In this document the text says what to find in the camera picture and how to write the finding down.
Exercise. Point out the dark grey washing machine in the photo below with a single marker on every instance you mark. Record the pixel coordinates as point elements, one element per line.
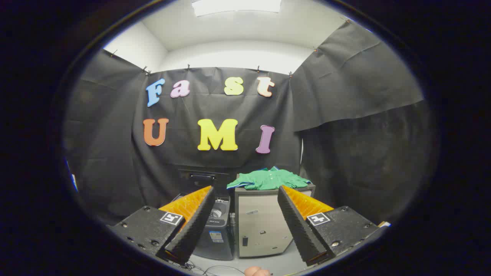
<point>216,237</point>

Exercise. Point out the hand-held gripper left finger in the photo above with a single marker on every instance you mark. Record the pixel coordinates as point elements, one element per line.
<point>193,226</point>

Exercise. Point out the green polo shirt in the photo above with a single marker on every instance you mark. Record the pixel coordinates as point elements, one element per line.
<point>268,179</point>

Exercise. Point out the grey metal cabinet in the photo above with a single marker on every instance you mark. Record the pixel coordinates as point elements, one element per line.
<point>261,226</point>

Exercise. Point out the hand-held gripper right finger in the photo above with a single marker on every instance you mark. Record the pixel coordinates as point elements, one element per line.
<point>301,230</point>

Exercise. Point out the black backdrop cloth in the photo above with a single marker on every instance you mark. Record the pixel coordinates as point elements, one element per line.
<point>115,134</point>

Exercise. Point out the white and blue device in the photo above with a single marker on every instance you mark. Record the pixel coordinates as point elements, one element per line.
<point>73,181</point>

